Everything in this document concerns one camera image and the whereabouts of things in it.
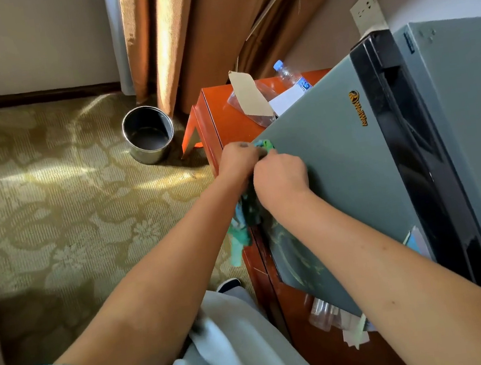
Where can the white paper slip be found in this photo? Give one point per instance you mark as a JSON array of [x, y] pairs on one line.
[[351, 339]]

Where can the grey mini fridge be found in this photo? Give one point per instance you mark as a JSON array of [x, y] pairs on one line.
[[350, 153]]

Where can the round metal trash bin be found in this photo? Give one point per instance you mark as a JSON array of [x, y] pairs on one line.
[[148, 134]]

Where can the green blue cleaning cloth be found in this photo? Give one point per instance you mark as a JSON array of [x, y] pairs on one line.
[[242, 232]]

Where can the person's left hand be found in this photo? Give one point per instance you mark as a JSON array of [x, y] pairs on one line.
[[240, 160]]

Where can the brown curtain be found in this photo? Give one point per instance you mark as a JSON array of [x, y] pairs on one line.
[[213, 30]]

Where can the white sheer curtain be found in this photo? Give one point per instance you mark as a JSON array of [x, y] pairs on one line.
[[118, 37]]

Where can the white wall socket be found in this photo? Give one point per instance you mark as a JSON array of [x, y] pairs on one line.
[[368, 11]]

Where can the person's right forearm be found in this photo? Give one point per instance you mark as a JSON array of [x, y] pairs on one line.
[[402, 291]]

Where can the plastic water bottle blue label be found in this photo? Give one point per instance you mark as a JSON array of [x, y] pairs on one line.
[[288, 75]]

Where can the person's grey shirt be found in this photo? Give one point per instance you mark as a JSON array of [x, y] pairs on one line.
[[235, 356]]

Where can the clear plastic water bottles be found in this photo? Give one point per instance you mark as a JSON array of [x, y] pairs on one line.
[[322, 314]]

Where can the person's left forearm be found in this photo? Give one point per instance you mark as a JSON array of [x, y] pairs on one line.
[[158, 295]]

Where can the person's right hand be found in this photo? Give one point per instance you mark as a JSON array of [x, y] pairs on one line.
[[281, 179]]

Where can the white paper sheet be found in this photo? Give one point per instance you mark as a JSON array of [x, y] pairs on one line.
[[285, 101]]

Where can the person's right black shoe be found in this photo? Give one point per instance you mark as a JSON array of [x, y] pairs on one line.
[[228, 285]]

